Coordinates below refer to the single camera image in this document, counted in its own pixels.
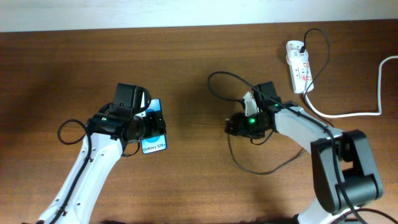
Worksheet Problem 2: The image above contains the blue Galaxy smartphone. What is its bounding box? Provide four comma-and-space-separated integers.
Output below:
137, 98, 167, 154

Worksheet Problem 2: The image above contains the black charging cable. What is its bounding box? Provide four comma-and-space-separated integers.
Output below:
227, 28, 332, 175

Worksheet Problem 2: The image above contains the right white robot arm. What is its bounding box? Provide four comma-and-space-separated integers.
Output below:
226, 101, 384, 223

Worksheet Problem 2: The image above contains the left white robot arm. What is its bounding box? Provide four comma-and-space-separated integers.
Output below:
37, 110, 167, 223

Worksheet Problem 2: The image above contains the white charger adapter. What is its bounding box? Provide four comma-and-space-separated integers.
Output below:
286, 49, 308, 65

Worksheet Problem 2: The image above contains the white power strip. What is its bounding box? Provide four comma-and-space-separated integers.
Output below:
286, 40, 312, 94

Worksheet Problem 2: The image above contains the white power strip cord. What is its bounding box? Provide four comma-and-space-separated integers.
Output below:
303, 55, 398, 119

